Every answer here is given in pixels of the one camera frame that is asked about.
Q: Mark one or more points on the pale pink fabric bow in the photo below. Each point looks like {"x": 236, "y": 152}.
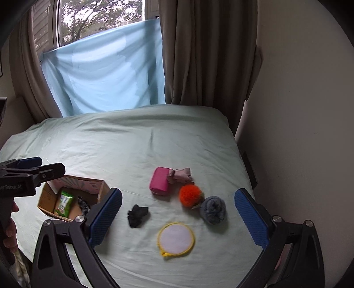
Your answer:
{"x": 179, "y": 175}

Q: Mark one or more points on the cardboard box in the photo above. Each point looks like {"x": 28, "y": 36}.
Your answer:
{"x": 48, "y": 199}

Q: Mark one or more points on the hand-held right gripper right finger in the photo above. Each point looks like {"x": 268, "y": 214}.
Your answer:
{"x": 251, "y": 218}

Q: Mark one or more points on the black cloth item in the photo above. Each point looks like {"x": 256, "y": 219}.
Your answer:
{"x": 83, "y": 206}

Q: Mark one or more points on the beige curtain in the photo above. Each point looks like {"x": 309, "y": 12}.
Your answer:
{"x": 202, "y": 55}
{"x": 30, "y": 83}

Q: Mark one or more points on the green snack packet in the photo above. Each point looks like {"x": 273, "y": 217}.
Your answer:
{"x": 64, "y": 204}

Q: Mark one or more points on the pink pouch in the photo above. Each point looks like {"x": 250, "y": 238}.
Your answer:
{"x": 159, "y": 181}

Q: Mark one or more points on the orange pom-pom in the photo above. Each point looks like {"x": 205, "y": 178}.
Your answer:
{"x": 190, "y": 195}

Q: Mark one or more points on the black scrunchie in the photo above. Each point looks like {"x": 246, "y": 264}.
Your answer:
{"x": 137, "y": 216}

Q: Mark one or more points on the beige headboard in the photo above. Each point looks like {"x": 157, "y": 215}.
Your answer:
{"x": 16, "y": 121}

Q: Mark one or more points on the person's left hand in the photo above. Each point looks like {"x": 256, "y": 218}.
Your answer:
{"x": 11, "y": 235}

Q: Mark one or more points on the round white yellow-rimmed pad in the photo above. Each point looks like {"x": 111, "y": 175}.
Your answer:
{"x": 175, "y": 238}

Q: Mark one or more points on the grey sock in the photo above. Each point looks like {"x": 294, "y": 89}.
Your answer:
{"x": 213, "y": 210}

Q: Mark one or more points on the window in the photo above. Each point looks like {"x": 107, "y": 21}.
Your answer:
{"x": 91, "y": 19}

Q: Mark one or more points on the light blue hanging cloth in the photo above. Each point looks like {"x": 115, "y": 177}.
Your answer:
{"x": 105, "y": 74}

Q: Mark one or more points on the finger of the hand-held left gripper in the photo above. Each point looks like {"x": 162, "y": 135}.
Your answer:
{"x": 51, "y": 170}
{"x": 30, "y": 161}

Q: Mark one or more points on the bed with pale green sheet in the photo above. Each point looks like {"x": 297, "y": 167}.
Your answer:
{"x": 138, "y": 144}

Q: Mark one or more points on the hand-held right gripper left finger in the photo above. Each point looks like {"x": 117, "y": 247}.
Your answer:
{"x": 106, "y": 216}

